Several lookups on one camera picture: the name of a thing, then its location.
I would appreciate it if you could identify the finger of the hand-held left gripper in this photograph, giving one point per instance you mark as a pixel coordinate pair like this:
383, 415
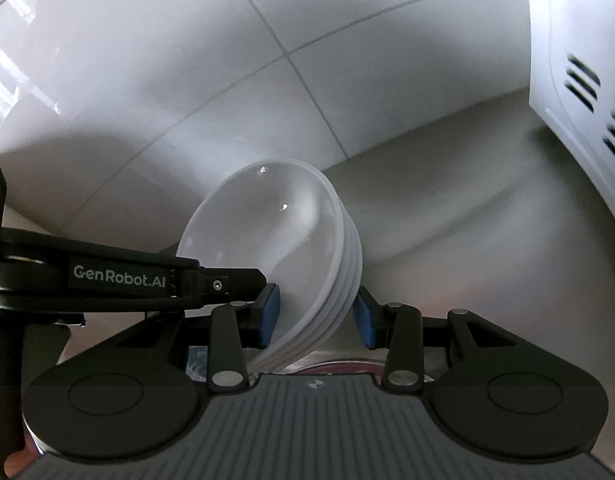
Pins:
232, 285

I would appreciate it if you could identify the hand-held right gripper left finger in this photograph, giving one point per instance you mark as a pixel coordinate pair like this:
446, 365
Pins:
270, 315

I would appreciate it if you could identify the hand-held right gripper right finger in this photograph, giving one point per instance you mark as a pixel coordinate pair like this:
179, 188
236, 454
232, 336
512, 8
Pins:
363, 317

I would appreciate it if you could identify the stainless steel plate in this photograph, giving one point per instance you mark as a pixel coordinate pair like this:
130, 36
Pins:
332, 366

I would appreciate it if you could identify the white microwave oven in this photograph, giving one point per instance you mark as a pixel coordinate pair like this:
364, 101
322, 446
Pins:
562, 35

